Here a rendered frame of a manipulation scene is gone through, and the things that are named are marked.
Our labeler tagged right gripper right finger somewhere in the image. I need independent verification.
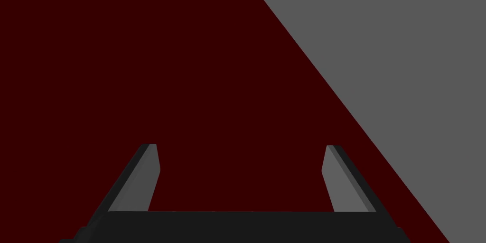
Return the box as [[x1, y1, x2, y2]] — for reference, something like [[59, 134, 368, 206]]
[[321, 144, 378, 213]]

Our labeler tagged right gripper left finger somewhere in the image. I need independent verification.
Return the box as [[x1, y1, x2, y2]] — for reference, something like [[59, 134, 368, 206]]
[[95, 143, 161, 213]]

